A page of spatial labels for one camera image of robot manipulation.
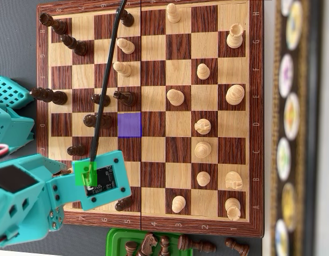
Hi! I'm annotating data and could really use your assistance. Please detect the dark wooden knight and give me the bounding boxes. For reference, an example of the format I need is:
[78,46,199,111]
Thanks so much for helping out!
[138,232,160,256]
[113,90,136,108]

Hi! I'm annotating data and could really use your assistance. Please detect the wooden chessboard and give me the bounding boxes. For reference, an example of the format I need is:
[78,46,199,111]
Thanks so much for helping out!
[36,0,265,239]

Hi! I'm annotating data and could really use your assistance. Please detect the light wooden rook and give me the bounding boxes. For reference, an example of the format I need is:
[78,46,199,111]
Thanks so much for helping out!
[226,23,244,49]
[224,197,241,222]

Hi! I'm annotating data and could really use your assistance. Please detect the dark wooden bishop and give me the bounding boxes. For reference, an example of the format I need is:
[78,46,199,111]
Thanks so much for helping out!
[177,234,217,254]
[60,34,88,57]

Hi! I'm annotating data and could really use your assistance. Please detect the dark wooden king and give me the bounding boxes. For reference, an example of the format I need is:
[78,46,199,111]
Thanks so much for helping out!
[29,87,68,106]

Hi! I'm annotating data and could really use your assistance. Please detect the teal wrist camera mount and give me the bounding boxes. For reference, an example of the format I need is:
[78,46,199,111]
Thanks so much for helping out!
[72,150,132,212]

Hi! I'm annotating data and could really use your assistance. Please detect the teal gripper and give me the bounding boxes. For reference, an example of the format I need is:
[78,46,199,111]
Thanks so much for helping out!
[38,156,82,232]

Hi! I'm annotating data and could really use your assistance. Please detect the dark box with round pictures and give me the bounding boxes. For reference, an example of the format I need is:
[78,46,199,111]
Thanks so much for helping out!
[270,0,323,256]

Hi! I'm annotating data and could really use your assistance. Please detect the dark wooden rook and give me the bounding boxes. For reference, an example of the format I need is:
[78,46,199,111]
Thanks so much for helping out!
[39,12,68,36]

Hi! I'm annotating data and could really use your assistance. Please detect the light wooden pawn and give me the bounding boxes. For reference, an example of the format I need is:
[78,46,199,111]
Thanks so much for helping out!
[116,37,136,55]
[171,195,187,214]
[196,171,212,187]
[197,63,211,81]
[166,89,185,107]
[166,3,182,24]
[112,61,132,78]

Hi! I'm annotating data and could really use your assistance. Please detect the light pawn row C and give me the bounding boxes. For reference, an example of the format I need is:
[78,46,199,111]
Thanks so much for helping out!
[194,141,213,160]

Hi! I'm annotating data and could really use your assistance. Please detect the dark grey table mat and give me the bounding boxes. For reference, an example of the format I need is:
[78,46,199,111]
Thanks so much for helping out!
[0,0,264,256]

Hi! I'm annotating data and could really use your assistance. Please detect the black camera cable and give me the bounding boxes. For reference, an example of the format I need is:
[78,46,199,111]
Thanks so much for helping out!
[89,0,128,164]

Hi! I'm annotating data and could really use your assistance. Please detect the dark wooden queen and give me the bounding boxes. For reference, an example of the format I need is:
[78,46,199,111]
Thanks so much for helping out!
[83,114,114,130]

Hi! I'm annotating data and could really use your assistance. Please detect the light wooden knight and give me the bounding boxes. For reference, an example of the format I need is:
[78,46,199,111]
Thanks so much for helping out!
[194,118,212,136]
[224,170,244,191]

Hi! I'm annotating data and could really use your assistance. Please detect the green plastic tray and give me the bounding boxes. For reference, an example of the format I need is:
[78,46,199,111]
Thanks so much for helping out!
[106,227,194,256]

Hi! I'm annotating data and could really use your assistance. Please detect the red white servo wires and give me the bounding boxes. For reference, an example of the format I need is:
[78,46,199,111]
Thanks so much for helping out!
[0,143,10,161]

